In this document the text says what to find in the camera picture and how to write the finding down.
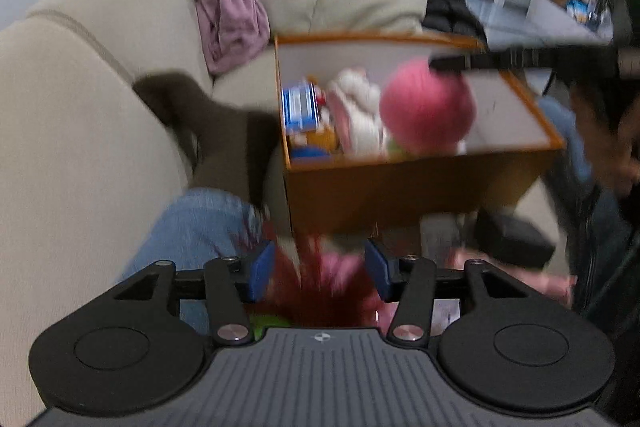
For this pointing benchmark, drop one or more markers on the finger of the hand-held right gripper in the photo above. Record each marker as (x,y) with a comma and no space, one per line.
(500,58)

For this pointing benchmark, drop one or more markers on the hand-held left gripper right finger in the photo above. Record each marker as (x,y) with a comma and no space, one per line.
(377,269)

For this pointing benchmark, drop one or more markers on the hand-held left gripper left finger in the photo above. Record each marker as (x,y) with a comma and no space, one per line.
(260,272)

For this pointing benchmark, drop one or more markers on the red feather toy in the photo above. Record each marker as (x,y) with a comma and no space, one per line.
(320,297)

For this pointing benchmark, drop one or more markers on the orange storage box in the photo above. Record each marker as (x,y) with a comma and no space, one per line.
(400,187)

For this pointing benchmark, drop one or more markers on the pink ball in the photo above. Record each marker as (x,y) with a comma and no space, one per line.
(427,104)

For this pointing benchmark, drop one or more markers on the person's right hand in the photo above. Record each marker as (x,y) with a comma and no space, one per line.
(605,142)

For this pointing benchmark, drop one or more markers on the white cabinet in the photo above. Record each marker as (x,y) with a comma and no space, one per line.
(540,22)

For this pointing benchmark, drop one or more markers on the person's left leg in jeans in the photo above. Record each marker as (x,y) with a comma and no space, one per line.
(195,232)

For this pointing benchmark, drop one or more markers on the brown sock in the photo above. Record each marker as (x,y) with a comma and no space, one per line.
(220,137)

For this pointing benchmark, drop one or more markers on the black object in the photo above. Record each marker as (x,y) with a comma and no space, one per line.
(515,237)

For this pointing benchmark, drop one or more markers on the white plush toy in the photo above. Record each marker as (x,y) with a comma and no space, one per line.
(355,112)

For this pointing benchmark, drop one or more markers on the blue and white carton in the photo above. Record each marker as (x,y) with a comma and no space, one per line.
(300,107)

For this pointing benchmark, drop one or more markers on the pink cloth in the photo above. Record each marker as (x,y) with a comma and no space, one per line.
(230,22)

